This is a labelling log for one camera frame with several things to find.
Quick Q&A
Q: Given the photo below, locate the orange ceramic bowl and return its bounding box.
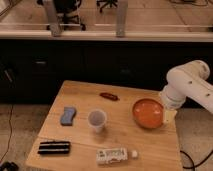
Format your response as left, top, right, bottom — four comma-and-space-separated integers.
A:
132, 98, 163, 129

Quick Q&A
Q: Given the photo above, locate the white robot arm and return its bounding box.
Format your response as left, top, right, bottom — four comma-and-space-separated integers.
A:
159, 60, 213, 124

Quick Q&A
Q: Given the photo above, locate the small white cube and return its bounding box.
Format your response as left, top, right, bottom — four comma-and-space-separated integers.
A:
131, 150, 138, 158

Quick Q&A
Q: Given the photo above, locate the brown sausage-shaped object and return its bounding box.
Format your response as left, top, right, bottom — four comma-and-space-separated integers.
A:
100, 92, 119, 101

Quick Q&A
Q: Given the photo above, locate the white printed box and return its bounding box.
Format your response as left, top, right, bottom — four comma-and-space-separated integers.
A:
96, 148, 128, 165

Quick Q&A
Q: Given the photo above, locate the blue sponge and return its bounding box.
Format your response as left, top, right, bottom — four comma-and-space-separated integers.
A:
60, 107, 76, 126

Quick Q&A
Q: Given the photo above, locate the black ridged block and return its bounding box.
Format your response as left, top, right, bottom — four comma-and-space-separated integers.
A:
38, 141, 71, 155

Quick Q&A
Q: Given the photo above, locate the black office chair base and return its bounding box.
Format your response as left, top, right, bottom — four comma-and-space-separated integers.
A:
96, 0, 118, 13

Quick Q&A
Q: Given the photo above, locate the dark cabinet counter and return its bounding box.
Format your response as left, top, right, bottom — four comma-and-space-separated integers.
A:
0, 38, 213, 104

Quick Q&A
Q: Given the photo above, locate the black office chair left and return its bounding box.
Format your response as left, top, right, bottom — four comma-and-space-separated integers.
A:
36, 0, 87, 32

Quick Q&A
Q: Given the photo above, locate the black object floor corner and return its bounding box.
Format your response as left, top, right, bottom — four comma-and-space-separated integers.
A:
0, 162, 19, 171

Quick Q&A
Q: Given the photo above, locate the black cable right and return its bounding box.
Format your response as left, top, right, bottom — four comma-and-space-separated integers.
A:
179, 148, 213, 170

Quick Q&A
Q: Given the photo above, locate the black cable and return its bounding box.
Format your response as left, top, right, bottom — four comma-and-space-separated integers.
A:
179, 148, 213, 170
0, 101, 15, 164

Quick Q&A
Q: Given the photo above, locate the grey metal post right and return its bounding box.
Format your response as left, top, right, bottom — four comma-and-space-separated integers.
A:
116, 0, 128, 37

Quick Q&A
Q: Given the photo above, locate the grey metal post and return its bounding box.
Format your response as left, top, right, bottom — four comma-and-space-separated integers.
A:
43, 0, 61, 37
116, 0, 128, 37

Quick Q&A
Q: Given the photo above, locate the grey metal post left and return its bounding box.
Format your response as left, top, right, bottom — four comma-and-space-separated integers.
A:
43, 0, 61, 37

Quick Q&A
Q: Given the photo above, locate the black cable left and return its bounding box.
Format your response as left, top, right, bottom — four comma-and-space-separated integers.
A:
0, 101, 15, 164

